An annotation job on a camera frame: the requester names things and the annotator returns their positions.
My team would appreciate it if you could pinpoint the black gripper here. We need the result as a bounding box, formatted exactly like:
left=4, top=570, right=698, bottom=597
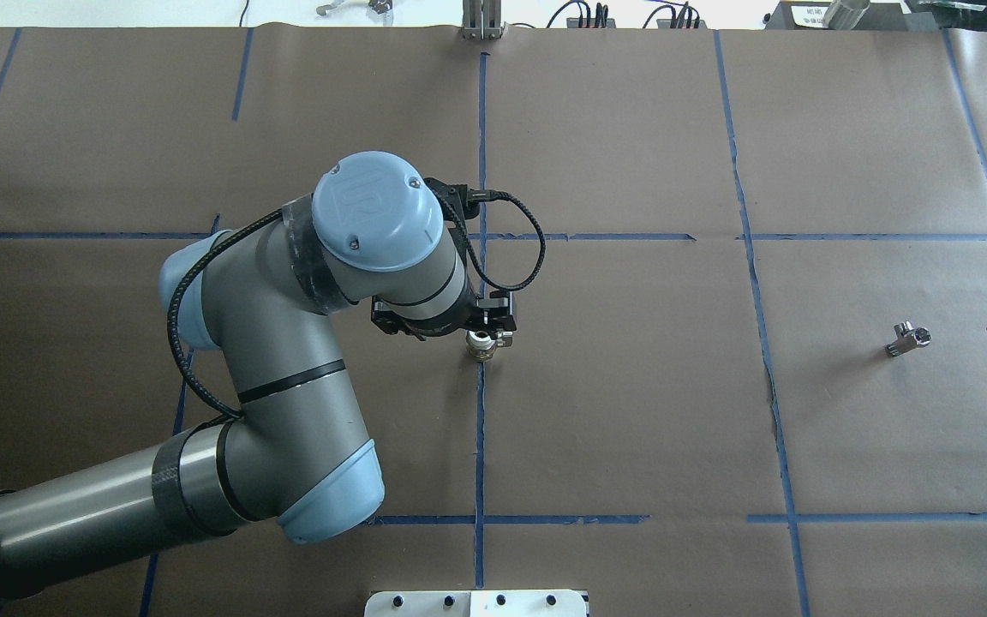
left=371, top=291, right=517, bottom=340

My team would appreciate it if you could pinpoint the white PPR brass fitting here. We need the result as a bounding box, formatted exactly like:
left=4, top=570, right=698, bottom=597
left=465, top=331, right=516, bottom=363

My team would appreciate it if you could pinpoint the chrome angle valve fitting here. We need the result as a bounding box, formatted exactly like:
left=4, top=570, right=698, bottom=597
left=884, top=320, right=932, bottom=356

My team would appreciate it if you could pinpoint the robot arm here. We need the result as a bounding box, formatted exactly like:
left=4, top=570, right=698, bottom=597
left=0, top=151, right=528, bottom=605

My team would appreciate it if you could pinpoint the black box stand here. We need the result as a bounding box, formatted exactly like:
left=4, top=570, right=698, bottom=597
left=763, top=1, right=908, bottom=32

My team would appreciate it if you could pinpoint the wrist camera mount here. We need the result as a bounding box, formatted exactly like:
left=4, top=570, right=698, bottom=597
left=423, top=177, right=481, bottom=228

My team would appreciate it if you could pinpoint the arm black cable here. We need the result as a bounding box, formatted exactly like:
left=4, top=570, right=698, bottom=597
left=166, top=189, right=547, bottom=421

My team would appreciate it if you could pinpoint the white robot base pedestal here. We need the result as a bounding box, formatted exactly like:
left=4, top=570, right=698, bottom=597
left=364, top=589, right=591, bottom=616

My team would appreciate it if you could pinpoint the aluminium frame post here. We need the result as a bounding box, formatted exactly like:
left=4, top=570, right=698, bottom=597
left=461, top=0, right=505, bottom=40

